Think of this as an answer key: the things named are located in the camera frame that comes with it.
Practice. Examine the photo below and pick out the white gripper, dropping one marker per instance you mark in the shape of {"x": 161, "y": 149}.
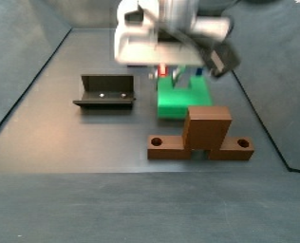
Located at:
{"x": 161, "y": 32}

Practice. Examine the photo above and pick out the green U-shaped block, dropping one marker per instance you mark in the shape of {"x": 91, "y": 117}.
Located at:
{"x": 176, "y": 99}

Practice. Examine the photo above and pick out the red cylindrical peg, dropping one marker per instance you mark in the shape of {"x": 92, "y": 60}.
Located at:
{"x": 163, "y": 70}

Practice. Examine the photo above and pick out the blue cylindrical peg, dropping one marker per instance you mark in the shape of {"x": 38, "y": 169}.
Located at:
{"x": 200, "y": 71}

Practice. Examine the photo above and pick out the brown T-shaped block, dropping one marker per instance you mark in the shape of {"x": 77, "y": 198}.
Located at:
{"x": 205, "y": 133}

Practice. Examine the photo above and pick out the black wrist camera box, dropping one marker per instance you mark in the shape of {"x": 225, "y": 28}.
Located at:
{"x": 220, "y": 58}

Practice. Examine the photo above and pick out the black angle bracket fixture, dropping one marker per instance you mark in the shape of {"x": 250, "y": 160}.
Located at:
{"x": 108, "y": 90}

